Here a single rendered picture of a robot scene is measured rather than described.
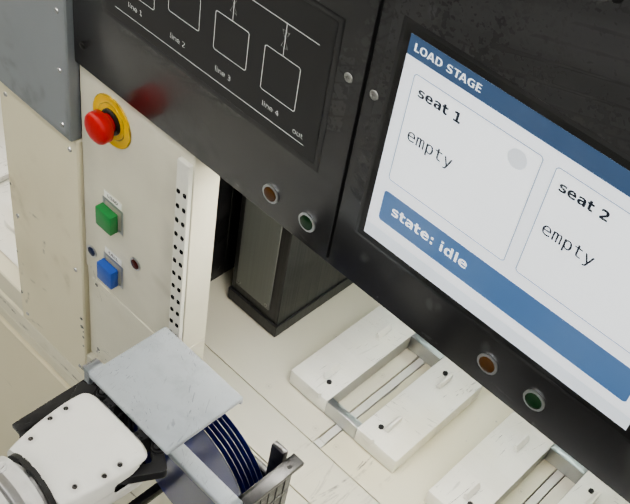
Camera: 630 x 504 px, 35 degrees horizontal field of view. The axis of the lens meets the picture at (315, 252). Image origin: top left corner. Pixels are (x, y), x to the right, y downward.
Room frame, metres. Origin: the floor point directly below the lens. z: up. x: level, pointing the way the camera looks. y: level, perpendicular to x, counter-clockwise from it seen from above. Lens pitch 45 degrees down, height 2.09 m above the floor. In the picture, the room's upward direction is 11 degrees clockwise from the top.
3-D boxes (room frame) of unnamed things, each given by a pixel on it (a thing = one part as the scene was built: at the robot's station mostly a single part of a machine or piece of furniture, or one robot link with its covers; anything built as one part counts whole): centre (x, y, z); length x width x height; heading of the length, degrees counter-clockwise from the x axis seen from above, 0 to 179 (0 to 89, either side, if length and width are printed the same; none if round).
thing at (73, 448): (0.50, 0.19, 1.25); 0.11 x 0.10 x 0.07; 144
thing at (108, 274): (0.88, 0.26, 1.10); 0.03 x 0.02 x 0.03; 54
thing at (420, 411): (0.95, -0.14, 0.89); 0.22 x 0.21 x 0.04; 144
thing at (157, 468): (0.51, 0.14, 1.25); 0.08 x 0.06 x 0.01; 87
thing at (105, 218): (0.88, 0.26, 1.20); 0.03 x 0.02 x 0.03; 54
